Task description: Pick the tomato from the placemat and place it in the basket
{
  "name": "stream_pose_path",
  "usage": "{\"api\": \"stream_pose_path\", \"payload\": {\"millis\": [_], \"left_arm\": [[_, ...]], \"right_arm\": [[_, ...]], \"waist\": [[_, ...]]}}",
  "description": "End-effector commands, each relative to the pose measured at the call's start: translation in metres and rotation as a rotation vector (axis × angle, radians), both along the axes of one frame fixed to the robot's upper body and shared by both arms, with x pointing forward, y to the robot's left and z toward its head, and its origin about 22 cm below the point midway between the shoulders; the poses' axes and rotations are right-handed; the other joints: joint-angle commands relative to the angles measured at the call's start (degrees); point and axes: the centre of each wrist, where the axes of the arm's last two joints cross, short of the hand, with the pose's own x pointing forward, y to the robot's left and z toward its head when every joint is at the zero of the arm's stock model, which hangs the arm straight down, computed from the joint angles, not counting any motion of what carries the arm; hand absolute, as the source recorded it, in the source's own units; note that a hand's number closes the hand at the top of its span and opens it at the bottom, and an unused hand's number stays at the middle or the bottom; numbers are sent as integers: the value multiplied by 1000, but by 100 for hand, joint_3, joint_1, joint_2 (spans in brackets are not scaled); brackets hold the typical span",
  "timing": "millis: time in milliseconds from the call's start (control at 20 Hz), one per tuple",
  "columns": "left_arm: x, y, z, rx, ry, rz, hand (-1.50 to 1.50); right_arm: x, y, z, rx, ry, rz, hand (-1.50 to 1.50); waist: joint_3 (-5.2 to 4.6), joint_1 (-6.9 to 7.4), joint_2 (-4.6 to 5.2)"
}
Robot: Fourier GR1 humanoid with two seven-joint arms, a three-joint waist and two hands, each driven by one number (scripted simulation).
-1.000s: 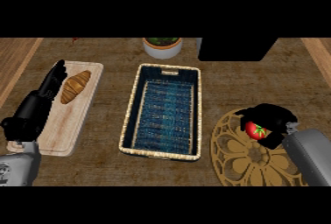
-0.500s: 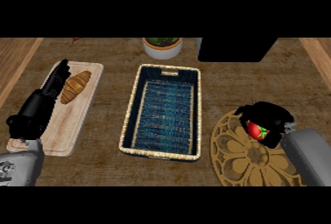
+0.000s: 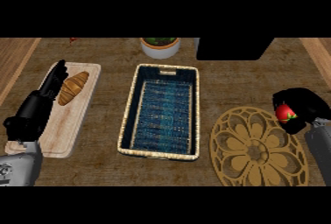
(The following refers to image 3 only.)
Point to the red tomato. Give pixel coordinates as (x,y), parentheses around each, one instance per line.
(285,113)

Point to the small red object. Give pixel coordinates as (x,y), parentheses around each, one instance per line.
(73,40)

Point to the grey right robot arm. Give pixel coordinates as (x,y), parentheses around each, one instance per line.
(322,145)

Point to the black appliance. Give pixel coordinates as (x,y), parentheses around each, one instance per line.
(233,48)

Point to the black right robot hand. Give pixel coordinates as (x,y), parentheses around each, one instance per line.
(307,102)

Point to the brown baguette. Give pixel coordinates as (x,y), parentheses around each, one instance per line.
(73,87)

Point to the pale wooden cutting board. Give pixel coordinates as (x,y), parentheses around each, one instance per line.
(72,116)

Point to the blue wicker basket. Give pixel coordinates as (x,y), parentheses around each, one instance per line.
(162,112)

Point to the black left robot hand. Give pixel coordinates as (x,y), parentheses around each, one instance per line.
(36,109)

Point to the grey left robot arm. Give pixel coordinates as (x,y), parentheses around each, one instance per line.
(20,169)

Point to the round tan floral placemat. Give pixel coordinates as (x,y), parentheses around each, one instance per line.
(258,148)

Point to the white plant pot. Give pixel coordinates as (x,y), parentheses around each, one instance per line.
(160,48)

